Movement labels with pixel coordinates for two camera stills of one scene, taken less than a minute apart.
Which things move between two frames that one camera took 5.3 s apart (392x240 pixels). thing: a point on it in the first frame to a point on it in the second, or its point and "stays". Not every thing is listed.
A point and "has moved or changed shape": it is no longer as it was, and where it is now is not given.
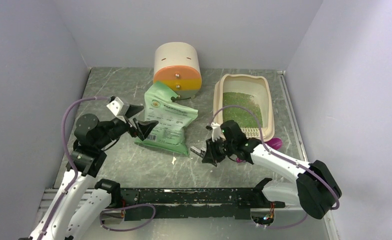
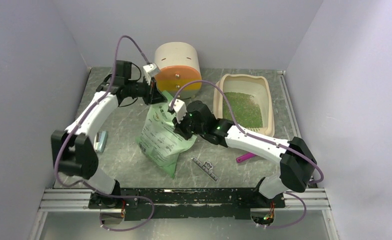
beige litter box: [250, 90] stays
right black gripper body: [220, 149] to [187, 127]
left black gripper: [142, 127] to [152, 95]
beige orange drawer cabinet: [176, 64] stays
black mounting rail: [231, 203] stays
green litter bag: [172, 118] has moved or changed shape
